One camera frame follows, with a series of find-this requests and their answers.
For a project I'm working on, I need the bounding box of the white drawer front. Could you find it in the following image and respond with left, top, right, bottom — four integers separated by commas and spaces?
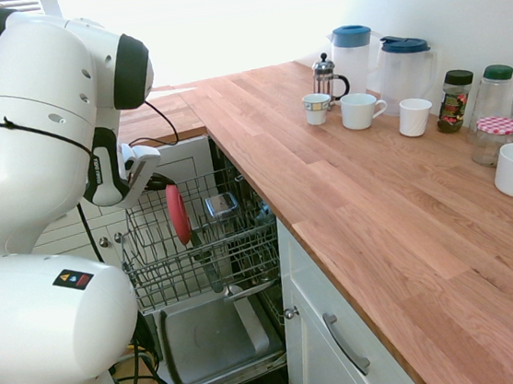
283, 212, 423, 384

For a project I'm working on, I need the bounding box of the clear pitcher dark blue lid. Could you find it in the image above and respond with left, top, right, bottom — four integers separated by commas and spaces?
371, 31, 443, 119

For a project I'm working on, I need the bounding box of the grey wire dishwasher rack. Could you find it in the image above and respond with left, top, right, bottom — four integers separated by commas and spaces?
113, 162, 286, 317

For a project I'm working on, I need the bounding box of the instant coffee jar black lid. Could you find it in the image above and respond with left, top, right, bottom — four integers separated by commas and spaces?
430, 67, 482, 136

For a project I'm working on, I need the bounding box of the white corner cabinet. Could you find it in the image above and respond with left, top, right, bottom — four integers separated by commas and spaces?
20, 134, 225, 273

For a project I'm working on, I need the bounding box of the glass steel French press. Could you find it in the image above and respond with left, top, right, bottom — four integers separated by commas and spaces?
308, 50, 354, 113

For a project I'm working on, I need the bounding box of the red plastic plate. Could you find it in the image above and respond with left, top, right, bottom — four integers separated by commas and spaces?
164, 181, 196, 248

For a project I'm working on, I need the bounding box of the glass jar red checkered lid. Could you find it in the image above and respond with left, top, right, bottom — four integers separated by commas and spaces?
466, 112, 513, 170

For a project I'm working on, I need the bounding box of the white ceramic mug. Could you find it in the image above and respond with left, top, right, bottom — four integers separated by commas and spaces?
338, 89, 391, 133

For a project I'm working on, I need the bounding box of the small patterned paper cup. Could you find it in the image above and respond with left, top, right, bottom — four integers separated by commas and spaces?
301, 91, 335, 127

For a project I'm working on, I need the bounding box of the clear pitcher light blue lid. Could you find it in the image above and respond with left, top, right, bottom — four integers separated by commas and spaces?
324, 20, 388, 99

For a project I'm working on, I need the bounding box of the steel dishwasher door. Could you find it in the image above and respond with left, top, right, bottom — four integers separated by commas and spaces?
150, 285, 292, 384

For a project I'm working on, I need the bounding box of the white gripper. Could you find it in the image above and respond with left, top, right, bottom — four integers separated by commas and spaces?
114, 138, 180, 209

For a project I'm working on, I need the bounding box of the white window blind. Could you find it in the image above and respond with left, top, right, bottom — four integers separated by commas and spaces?
0, 0, 42, 18

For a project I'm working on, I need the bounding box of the black base cable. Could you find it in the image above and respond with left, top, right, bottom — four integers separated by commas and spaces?
76, 192, 188, 384

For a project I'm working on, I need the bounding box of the white ribbed cup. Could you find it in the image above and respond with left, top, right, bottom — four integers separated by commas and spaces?
395, 95, 437, 139

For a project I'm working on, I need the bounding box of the white cabinet door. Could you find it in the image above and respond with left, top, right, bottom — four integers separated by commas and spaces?
275, 268, 367, 384

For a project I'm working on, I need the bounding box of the clear bottle green lid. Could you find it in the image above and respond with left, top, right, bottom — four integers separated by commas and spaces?
472, 62, 513, 131

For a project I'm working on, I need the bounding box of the metal drawer handle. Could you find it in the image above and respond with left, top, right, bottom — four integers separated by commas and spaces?
321, 308, 373, 380

